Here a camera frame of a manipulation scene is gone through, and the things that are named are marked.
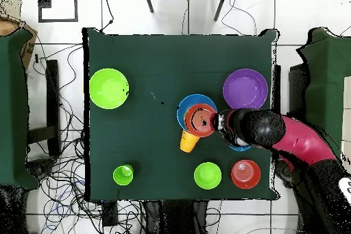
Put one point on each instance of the green stepped cup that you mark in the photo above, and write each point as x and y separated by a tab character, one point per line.
123	175

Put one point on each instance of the orange bowl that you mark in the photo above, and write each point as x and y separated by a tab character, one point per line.
245	174
198	121

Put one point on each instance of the brown cardboard box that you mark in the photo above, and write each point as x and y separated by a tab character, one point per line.
27	44

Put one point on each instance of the black floor stand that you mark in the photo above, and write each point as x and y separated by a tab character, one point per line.
53	94

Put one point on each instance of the small blue bowl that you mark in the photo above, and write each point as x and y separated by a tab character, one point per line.
238	149

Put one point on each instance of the large blue bowl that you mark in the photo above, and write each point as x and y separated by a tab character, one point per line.
192	99

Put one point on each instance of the black box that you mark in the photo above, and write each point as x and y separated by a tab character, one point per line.
297	88

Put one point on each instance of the grey stand base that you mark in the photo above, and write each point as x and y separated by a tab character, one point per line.
283	171
39	166

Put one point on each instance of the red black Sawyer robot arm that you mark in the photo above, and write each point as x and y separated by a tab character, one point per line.
301	140

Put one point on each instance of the small light green bowl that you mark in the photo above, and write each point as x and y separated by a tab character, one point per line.
207	175

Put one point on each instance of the green cloth side table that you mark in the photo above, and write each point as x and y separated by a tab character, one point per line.
12	107
329	80

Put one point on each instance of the purple bowl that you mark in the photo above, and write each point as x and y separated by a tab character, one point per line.
245	88

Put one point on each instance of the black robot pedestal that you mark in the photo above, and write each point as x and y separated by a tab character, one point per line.
175	217

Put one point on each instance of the orange-yellow stepped cup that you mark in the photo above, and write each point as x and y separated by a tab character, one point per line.
187	143

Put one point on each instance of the black tripod leg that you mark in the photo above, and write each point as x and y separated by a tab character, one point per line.
148	0
221	4

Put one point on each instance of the large green bowl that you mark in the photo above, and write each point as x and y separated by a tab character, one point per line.
109	88

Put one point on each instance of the dark green tablecloth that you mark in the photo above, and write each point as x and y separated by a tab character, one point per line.
137	149

